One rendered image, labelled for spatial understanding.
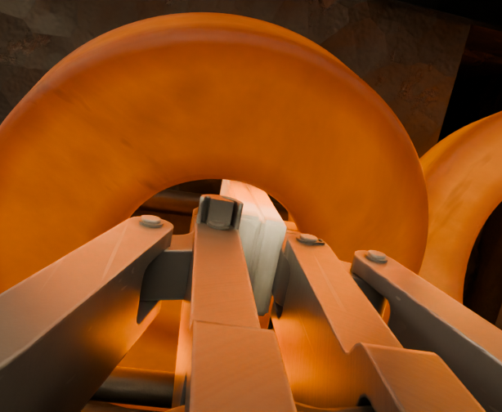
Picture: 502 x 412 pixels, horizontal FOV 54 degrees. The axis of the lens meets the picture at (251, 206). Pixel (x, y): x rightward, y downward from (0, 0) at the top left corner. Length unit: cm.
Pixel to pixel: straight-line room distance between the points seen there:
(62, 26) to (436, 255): 20
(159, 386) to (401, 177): 11
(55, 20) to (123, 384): 17
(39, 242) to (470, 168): 17
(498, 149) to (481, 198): 2
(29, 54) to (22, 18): 2
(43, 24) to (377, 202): 18
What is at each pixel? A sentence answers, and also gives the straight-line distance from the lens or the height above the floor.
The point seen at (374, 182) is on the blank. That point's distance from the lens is 16.
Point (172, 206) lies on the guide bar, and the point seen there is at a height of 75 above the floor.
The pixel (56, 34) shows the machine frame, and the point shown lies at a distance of 27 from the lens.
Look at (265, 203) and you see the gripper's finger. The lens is 16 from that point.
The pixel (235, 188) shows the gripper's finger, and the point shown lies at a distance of 18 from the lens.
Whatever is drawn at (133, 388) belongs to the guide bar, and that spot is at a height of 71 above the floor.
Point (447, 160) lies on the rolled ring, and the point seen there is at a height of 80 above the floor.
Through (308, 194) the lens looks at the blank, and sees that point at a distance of 16.
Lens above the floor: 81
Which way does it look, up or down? 11 degrees down
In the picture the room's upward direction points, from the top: 12 degrees clockwise
